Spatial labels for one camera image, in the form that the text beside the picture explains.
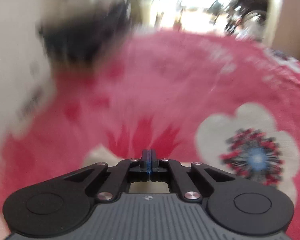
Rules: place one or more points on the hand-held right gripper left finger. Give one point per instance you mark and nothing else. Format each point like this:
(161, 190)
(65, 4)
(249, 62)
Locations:
(145, 161)

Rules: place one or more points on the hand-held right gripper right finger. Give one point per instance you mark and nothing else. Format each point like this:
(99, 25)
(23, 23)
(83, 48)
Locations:
(153, 161)

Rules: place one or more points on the stack of folded clothes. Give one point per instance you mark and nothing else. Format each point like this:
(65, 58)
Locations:
(77, 42)

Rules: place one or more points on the black wheelchair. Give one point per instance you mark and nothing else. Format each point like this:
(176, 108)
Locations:
(242, 2)

